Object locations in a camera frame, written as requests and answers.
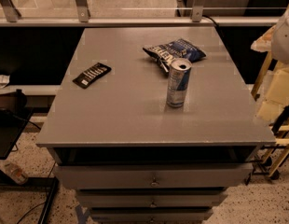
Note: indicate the blue chip bag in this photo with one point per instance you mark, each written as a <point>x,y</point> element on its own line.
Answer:
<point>164,54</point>

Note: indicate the glass railing with metal posts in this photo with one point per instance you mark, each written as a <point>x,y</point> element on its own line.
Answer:
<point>93,13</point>

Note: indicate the bottom grey drawer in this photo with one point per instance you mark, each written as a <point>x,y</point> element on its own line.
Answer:
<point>149,214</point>

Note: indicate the black snack packet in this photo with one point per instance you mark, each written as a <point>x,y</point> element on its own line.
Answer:
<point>90,75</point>

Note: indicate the top grey drawer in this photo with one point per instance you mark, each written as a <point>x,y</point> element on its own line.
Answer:
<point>152,176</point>

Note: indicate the grey drawer cabinet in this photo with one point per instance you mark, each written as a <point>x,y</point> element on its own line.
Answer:
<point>123,118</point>

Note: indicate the black side desk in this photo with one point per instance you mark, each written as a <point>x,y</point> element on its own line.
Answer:
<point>14,117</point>

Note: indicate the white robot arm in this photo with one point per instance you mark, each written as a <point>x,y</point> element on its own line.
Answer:
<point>280,39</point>

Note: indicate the plastic bottle on floor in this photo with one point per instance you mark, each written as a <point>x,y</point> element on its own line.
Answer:
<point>16,173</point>

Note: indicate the grey drawer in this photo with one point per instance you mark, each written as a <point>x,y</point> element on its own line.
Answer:
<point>152,176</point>
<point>150,198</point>
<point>149,214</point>

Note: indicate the middle grey drawer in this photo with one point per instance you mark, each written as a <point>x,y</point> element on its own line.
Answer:
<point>150,198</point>

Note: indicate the silver blue redbull can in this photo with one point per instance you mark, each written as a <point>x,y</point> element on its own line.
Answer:
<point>178,82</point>

